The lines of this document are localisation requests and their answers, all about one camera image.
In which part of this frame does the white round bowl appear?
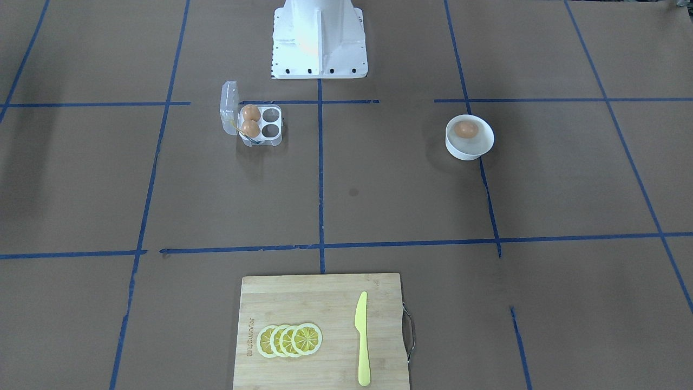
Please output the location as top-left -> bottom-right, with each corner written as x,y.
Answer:
444,114 -> 495,161

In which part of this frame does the clear plastic egg carton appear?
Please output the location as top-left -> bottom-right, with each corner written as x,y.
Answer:
219,81 -> 284,147

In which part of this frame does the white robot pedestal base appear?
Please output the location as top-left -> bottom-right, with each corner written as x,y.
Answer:
271,1 -> 369,79

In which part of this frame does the yellow plastic knife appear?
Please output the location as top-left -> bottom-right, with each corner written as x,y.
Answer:
354,291 -> 371,387

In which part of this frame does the brown egg front slot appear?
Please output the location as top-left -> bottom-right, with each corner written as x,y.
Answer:
240,120 -> 261,138

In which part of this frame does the brown egg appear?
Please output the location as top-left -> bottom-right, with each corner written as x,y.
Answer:
453,120 -> 480,140

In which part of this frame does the brown egg rear slot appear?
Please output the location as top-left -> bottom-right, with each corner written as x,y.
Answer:
241,104 -> 262,122

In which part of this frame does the brown egg slot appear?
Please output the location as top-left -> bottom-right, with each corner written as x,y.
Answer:
240,120 -> 261,138
241,104 -> 262,122

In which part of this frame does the lemon slice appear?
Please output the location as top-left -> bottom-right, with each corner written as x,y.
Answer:
256,325 -> 277,359
291,323 -> 323,356
279,325 -> 300,358
269,324 -> 288,358

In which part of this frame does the bamboo cutting board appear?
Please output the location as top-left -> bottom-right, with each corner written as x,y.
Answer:
232,272 -> 411,389

